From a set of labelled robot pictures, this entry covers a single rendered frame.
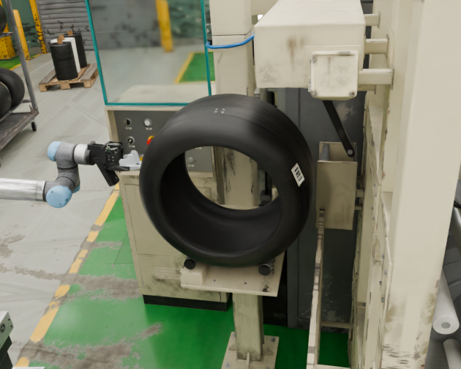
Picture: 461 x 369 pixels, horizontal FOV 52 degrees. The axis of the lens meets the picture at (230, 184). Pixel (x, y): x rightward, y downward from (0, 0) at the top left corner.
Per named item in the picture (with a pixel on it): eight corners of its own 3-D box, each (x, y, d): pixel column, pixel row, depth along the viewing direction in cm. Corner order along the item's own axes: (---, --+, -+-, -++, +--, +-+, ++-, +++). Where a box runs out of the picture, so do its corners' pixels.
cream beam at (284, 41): (281, 40, 165) (280, -5, 159) (355, 38, 160) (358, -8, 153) (252, 89, 113) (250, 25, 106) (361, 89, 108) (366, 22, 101)
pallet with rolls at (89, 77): (57, 73, 864) (47, 30, 829) (101, 69, 868) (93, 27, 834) (40, 92, 757) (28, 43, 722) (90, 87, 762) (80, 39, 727)
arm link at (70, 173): (55, 199, 173) (51, 172, 169) (62, 185, 183) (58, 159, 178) (77, 199, 174) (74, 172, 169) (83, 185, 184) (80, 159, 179)
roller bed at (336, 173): (317, 203, 208) (319, 141, 195) (352, 206, 205) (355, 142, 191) (315, 228, 191) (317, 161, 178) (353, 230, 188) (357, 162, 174)
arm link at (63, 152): (58, 157, 180) (55, 137, 176) (85, 161, 178) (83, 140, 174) (47, 166, 173) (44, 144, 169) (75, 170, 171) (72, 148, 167)
